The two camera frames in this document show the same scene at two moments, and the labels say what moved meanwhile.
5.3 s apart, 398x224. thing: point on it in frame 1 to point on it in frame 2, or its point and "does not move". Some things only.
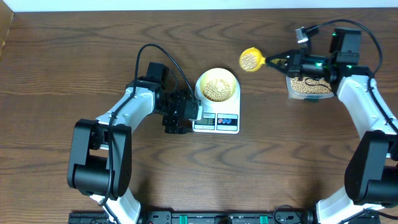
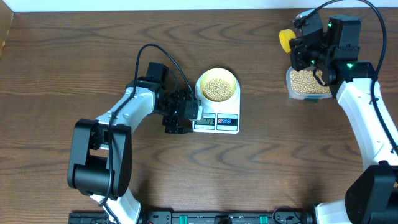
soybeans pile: [301, 86] does not move
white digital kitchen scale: [219, 117] does not move
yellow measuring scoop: [251, 60] to [285, 35]
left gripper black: [175, 112] does not move
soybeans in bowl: [217, 91] does not move
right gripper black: [293, 59] to [296, 50]
